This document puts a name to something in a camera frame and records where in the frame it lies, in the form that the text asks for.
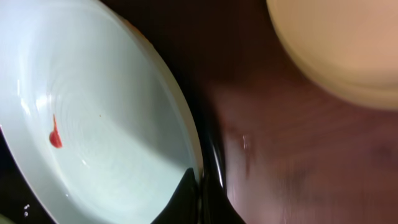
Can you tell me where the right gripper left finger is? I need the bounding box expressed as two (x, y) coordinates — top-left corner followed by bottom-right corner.
(152, 168), (198, 224)

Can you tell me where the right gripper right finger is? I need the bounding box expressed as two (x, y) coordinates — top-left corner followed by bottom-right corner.
(201, 175), (245, 224)

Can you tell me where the light blue plate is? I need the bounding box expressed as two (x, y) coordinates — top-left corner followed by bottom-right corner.
(1, 0), (203, 223)

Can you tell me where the yellow plate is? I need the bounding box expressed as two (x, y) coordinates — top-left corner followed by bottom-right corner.
(266, 0), (397, 110)

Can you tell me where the round black tray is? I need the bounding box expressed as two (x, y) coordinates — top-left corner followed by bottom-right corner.
(0, 0), (280, 224)

